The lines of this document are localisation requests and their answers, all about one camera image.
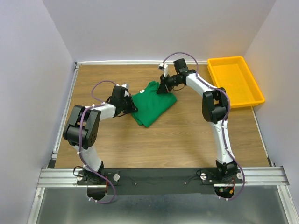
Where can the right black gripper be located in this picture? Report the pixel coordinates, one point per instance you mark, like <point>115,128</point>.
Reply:
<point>162,89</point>

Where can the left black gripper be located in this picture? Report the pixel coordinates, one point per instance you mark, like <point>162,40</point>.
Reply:
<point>132,108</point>

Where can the green t shirt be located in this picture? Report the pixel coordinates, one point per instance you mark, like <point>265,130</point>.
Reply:
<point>151,105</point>

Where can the yellow plastic tray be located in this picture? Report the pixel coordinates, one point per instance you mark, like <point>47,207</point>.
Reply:
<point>233,74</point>

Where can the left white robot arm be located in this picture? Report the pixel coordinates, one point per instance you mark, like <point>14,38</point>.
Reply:
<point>82,126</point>

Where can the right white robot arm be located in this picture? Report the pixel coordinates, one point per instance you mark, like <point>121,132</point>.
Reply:
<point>215,110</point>

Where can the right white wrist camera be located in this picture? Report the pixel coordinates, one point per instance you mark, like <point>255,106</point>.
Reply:
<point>164,68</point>

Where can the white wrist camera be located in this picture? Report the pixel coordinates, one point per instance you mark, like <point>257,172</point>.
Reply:
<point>125,88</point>
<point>164,68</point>

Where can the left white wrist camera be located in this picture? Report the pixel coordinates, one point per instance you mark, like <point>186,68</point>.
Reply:
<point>125,88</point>

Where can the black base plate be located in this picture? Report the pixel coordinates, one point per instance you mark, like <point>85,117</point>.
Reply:
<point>157,181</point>

